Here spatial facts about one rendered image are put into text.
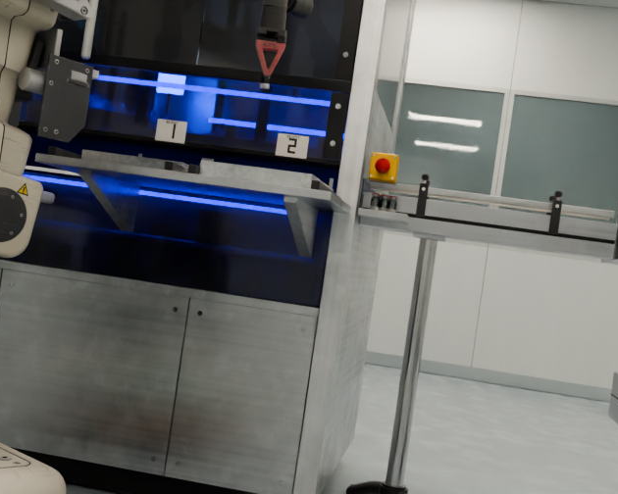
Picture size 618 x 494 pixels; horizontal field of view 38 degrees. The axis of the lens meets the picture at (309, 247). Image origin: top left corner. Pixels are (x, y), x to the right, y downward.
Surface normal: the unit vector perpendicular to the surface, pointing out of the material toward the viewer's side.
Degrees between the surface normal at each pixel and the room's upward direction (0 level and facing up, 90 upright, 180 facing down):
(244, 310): 90
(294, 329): 90
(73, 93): 90
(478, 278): 90
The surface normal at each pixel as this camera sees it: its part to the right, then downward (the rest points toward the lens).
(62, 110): 0.74, 0.10
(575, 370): -0.15, -0.04
